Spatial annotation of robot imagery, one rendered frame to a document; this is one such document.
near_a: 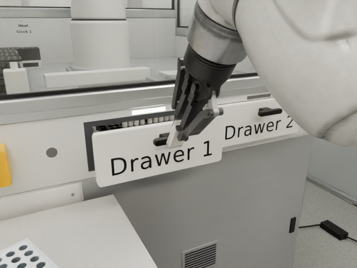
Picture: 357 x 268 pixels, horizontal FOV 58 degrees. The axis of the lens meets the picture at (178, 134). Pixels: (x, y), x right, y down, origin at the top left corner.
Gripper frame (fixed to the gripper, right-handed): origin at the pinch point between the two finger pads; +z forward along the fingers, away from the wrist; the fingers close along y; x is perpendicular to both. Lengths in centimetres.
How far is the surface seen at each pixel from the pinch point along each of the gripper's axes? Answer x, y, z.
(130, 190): 5.4, 1.7, 23.2
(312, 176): -157, 27, 127
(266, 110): -29.8, 6.9, 6.8
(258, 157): -33.1, 2.3, 22.5
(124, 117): 5.9, 12.1, 8.3
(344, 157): -158, 22, 95
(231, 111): -21.3, 9.7, 8.6
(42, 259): 26.3, -13.5, 6.8
